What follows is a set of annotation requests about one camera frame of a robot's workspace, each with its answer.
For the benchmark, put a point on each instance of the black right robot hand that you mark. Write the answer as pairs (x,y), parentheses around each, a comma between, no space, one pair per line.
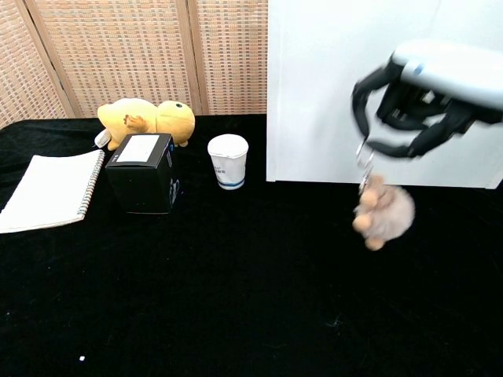
(408,106)

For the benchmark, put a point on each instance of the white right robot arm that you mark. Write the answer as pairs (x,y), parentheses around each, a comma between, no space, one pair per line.
(452,70)

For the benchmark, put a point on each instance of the yellow plush duck toy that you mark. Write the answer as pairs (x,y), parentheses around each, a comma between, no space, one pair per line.
(149,119)

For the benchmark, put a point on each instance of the white upright board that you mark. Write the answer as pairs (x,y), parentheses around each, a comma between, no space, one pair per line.
(314,86)

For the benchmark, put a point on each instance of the white paper cup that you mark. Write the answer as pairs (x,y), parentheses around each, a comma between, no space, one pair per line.
(228,165)

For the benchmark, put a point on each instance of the black velvet table cloth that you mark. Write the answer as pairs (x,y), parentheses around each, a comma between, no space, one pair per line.
(236,282)

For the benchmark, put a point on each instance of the black cardboard box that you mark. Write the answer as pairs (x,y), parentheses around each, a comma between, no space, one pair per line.
(141,180)

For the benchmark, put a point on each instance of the woven wooden folding screen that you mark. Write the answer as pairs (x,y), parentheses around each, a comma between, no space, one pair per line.
(118,55)

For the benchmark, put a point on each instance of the white spiral notebook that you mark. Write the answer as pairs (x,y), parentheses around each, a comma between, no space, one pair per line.
(47,192)

